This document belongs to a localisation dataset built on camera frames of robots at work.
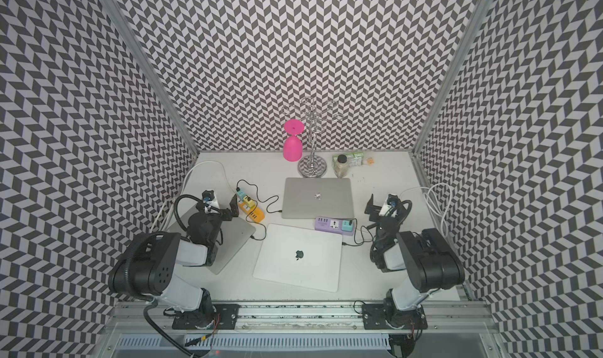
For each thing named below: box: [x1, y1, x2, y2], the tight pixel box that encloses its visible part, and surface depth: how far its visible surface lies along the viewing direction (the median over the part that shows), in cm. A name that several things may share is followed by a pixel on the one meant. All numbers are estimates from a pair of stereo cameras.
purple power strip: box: [314, 215, 355, 237], surface depth 93 cm
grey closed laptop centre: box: [281, 177, 355, 220], surface depth 105 cm
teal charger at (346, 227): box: [341, 219, 354, 232], surface depth 88 cm
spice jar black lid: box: [335, 153, 348, 179], surface depth 107 cm
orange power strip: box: [237, 200, 266, 223], surface depth 96 cm
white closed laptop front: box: [252, 222, 344, 293], surface depth 86 cm
